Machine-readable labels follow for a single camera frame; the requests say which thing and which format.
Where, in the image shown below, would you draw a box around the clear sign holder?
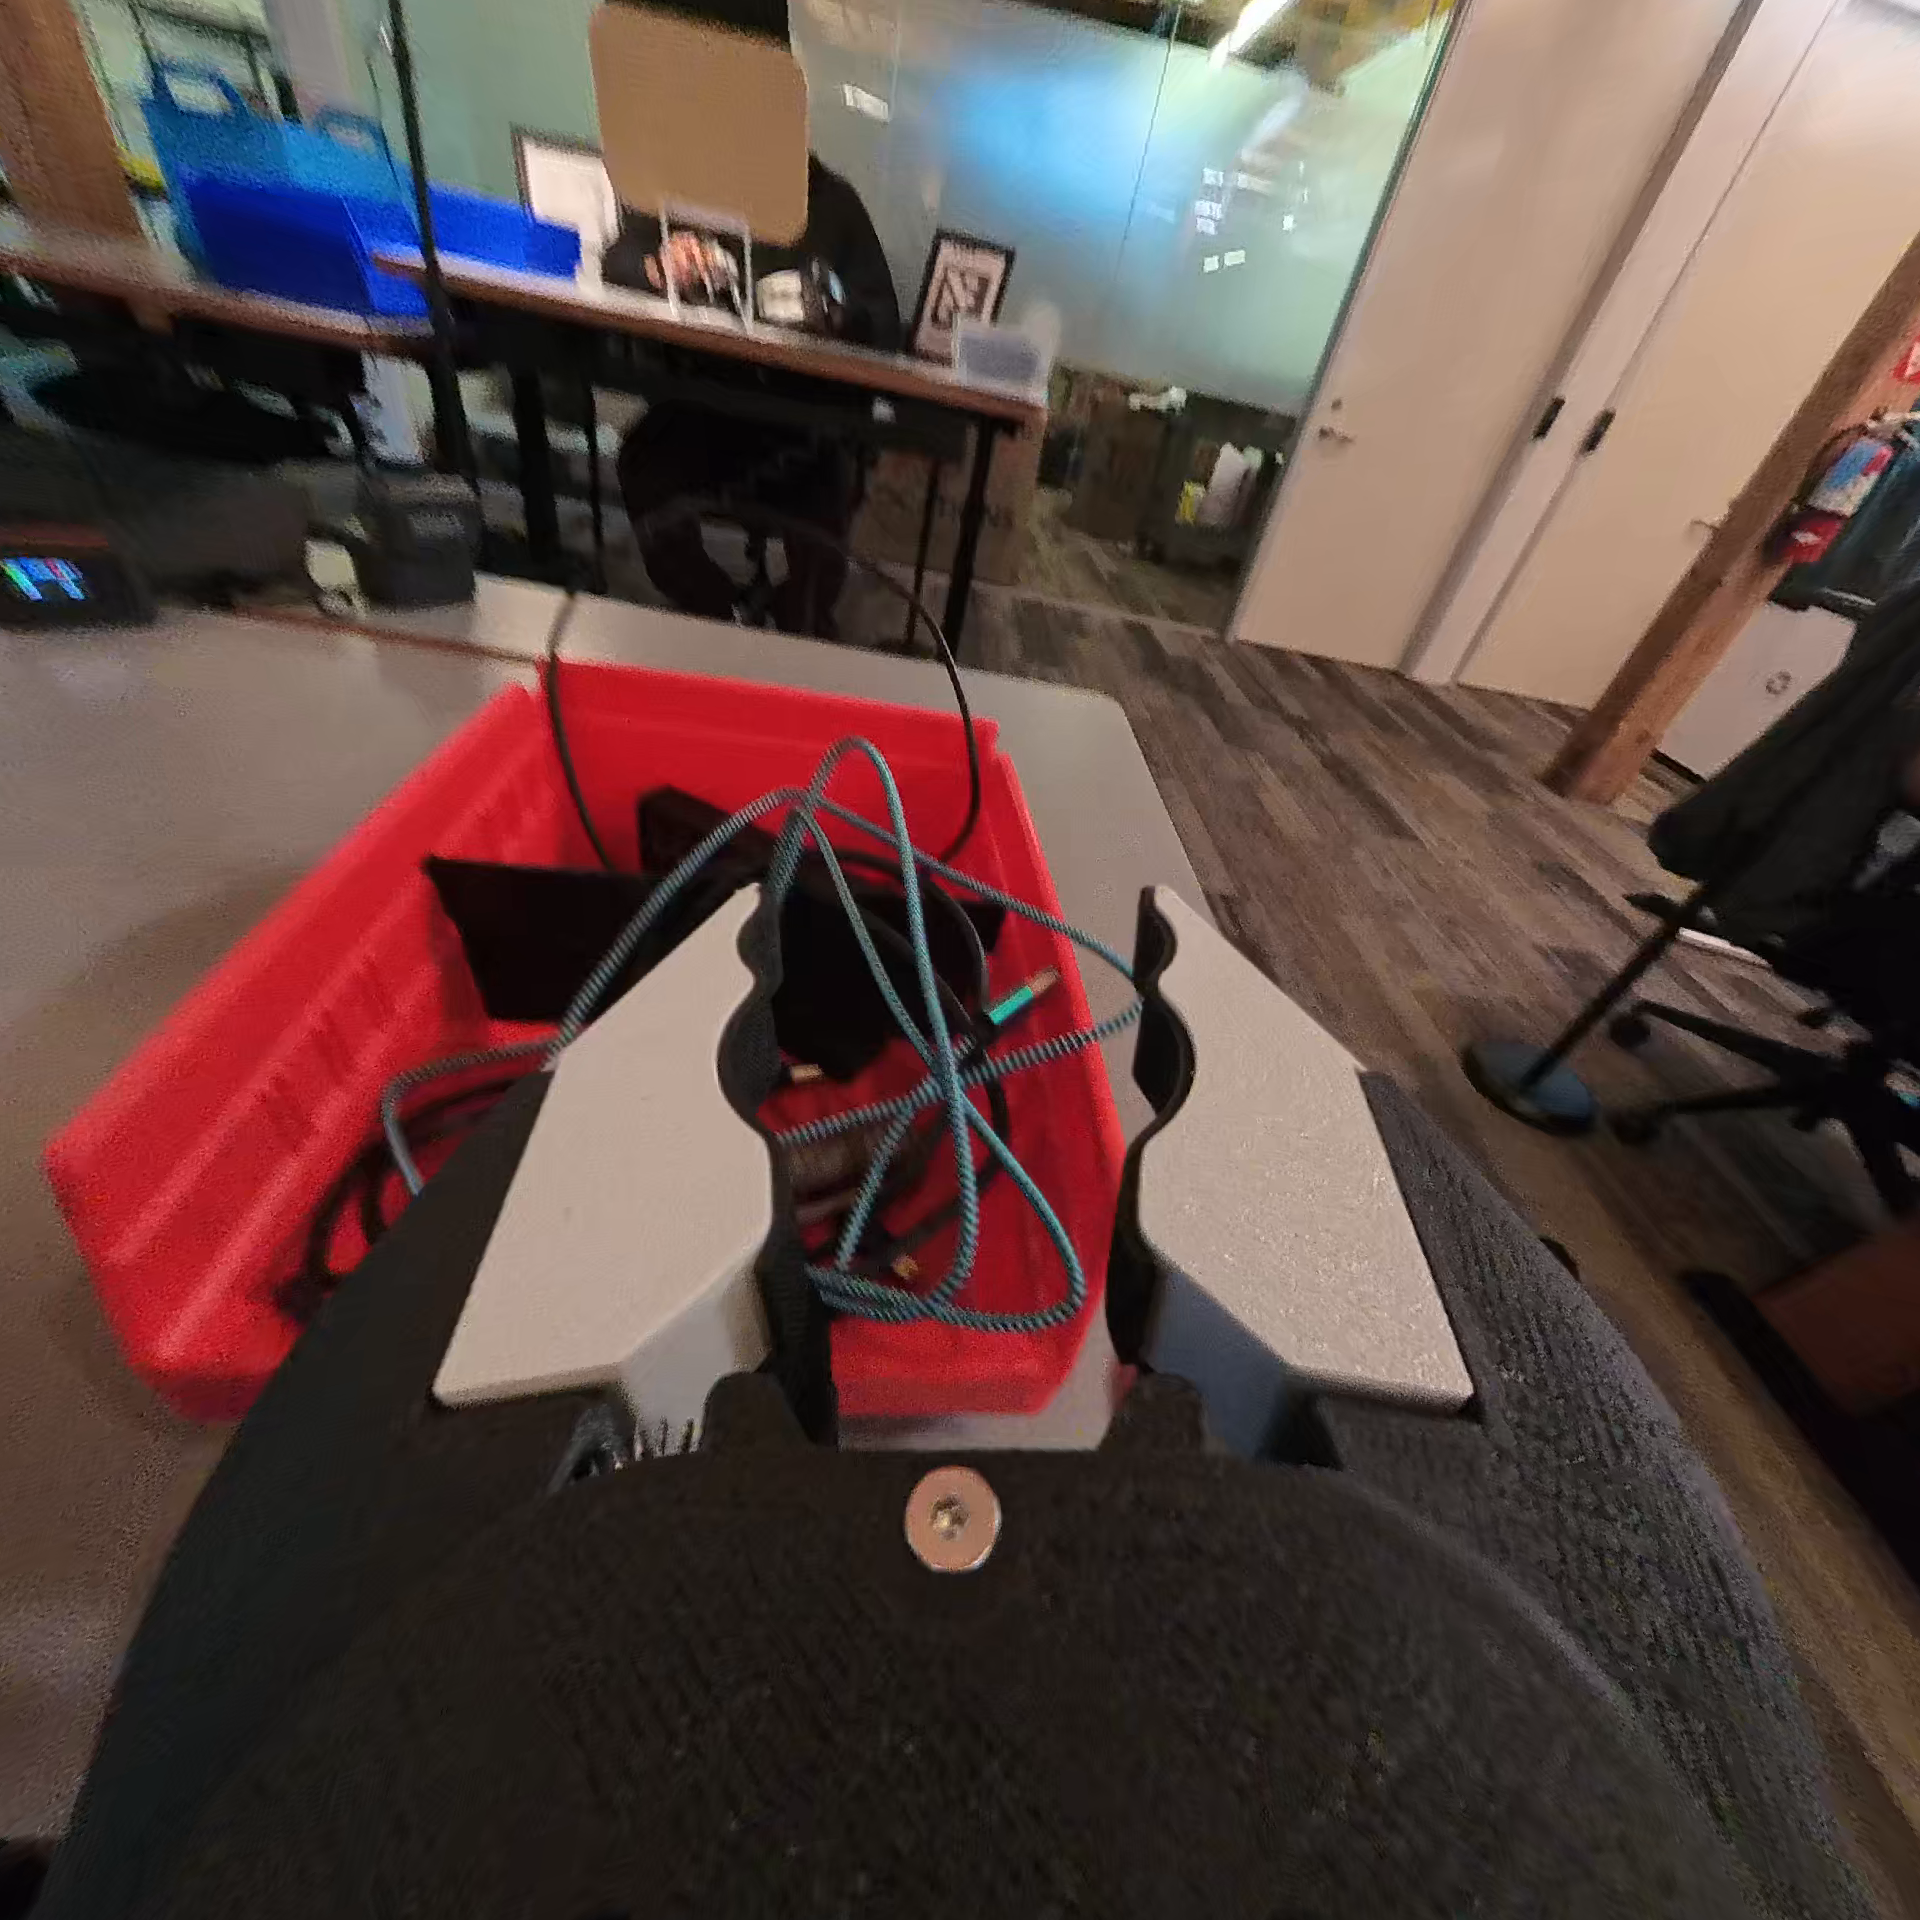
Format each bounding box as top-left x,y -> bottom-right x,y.
655,198 -> 754,330

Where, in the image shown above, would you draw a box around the dark blue plastic bin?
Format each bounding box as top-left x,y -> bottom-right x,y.
176,166 -> 590,320

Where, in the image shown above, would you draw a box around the wooden post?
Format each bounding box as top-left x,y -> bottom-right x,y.
1543,277 -> 1920,808

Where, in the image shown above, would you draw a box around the red plastic bin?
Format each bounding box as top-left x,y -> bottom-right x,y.
46,661 -> 1143,1427

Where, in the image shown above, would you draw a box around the white double door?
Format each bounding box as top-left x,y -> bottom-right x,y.
1226,0 -> 1920,723

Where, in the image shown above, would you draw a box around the white framed picture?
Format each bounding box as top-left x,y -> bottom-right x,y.
509,129 -> 620,269

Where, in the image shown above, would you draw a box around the black tripod pole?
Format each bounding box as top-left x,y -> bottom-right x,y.
386,0 -> 485,506

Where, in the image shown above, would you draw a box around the light blue plastic bin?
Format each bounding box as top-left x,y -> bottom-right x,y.
141,59 -> 405,227

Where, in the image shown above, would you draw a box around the thin black cable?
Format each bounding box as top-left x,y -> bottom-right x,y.
544,516 -> 991,874

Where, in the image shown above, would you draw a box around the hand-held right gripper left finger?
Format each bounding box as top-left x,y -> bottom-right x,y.
431,883 -> 839,1450

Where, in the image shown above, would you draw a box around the black picture frame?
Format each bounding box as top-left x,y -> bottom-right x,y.
912,229 -> 1016,365

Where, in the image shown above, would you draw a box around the red fire extinguisher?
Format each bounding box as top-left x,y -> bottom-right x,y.
1783,433 -> 1865,570

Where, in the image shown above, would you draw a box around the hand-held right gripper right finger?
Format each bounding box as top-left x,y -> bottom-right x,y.
1105,883 -> 1473,1457

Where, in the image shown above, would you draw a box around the teal braided usb cable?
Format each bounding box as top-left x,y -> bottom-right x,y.
382,738 -> 1149,1333

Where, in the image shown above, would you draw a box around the coiled black cable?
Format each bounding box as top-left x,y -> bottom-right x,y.
277,1073 -> 495,1315

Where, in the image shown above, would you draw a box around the wooden desk black legs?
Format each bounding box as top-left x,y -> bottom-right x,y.
374,248 -> 1050,634

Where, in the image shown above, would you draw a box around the black office chair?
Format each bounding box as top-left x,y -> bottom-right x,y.
1606,566 -> 1920,1186

